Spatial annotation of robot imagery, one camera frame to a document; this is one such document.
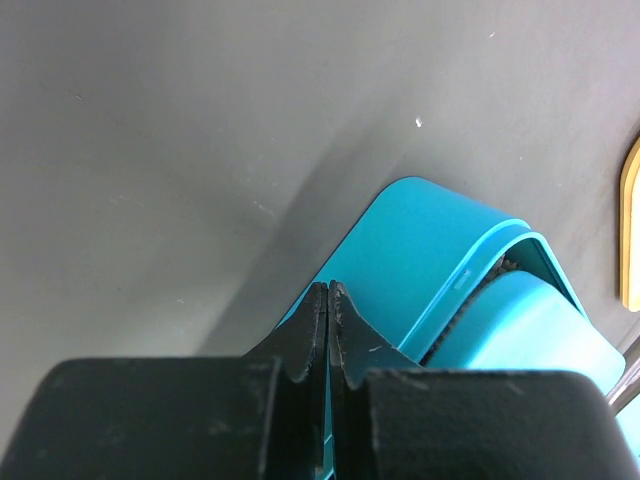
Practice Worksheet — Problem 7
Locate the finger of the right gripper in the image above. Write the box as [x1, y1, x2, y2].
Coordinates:
[607, 338, 640, 413]

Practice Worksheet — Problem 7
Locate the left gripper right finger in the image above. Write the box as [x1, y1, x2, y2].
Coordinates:
[327, 282, 639, 479]

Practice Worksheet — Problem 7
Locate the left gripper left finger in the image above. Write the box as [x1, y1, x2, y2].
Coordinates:
[1, 283, 328, 479]

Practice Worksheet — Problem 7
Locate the blue tin lid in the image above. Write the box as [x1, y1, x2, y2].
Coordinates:
[424, 269, 640, 456]

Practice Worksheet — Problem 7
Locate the blue cookie tin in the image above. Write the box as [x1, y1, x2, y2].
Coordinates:
[272, 175, 589, 480]

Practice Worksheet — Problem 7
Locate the yellow tray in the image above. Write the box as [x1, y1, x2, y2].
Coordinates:
[619, 139, 639, 312]

